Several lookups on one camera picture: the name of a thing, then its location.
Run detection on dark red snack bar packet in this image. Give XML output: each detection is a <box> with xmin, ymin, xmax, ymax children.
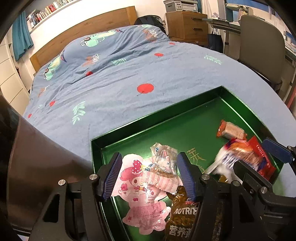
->
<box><xmin>248</xmin><ymin>136</ymin><xmax>275</xmax><ymax>181</ymax></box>

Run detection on brown gold snack packet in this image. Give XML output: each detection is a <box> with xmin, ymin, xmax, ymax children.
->
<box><xmin>163</xmin><ymin>186</ymin><xmax>200</xmax><ymax>240</ymax></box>

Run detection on clear pink candy packet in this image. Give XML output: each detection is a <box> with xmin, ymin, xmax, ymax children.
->
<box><xmin>141</xmin><ymin>143</ymin><xmax>180</xmax><ymax>194</ymax></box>

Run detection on white blue cake packet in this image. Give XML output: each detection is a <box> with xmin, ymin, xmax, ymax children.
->
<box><xmin>205</xmin><ymin>138</ymin><xmax>259</xmax><ymax>183</ymax></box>

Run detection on pink cartoon snack packet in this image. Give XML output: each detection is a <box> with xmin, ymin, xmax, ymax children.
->
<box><xmin>111</xmin><ymin>154</ymin><xmax>171</xmax><ymax>235</ymax></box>

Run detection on orange wafer biscuit packet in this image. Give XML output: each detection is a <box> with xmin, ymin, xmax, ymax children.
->
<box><xmin>216</xmin><ymin>120</ymin><xmax>247</xmax><ymax>140</ymax></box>

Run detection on green shallow tray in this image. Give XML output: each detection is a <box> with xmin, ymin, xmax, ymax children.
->
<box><xmin>91</xmin><ymin>86</ymin><xmax>272</xmax><ymax>240</ymax></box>

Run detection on beige office chair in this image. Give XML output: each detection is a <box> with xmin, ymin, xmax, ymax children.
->
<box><xmin>238</xmin><ymin>15</ymin><xmax>285</xmax><ymax>93</ymax></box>

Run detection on dark shopping bag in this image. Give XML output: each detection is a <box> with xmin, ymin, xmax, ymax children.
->
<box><xmin>208</xmin><ymin>28</ymin><xmax>223</xmax><ymax>53</ymax></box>

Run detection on blue patterned bedspread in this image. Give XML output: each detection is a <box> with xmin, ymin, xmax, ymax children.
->
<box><xmin>23</xmin><ymin>26</ymin><xmax>295</xmax><ymax>161</ymax></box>

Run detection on white wardrobe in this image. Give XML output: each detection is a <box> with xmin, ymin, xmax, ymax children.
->
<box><xmin>0</xmin><ymin>36</ymin><xmax>29</xmax><ymax>115</ymax></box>

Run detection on desk with clutter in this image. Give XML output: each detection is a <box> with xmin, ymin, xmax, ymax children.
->
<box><xmin>203</xmin><ymin>2</ymin><xmax>295</xmax><ymax>62</ymax></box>

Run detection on wooden nightstand drawers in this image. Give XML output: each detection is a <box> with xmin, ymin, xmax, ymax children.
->
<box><xmin>166</xmin><ymin>11</ymin><xmax>208</xmax><ymax>47</ymax></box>

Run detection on black backpack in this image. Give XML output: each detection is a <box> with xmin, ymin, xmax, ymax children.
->
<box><xmin>134</xmin><ymin>15</ymin><xmax>166</xmax><ymax>37</ymax></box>

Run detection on teal curtain left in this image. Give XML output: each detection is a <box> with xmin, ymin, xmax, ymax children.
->
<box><xmin>12</xmin><ymin>11</ymin><xmax>34</xmax><ymax>61</ymax></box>

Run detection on white printer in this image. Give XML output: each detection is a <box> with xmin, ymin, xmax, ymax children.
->
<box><xmin>164</xmin><ymin>0</ymin><xmax>198</xmax><ymax>13</ymax></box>

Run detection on wooden headboard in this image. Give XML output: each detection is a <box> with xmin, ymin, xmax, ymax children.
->
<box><xmin>30</xmin><ymin>6</ymin><xmax>137</xmax><ymax>72</ymax></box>

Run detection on bookshelf with books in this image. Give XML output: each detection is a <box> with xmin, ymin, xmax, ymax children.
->
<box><xmin>26</xmin><ymin>1</ymin><xmax>78</xmax><ymax>33</ymax></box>

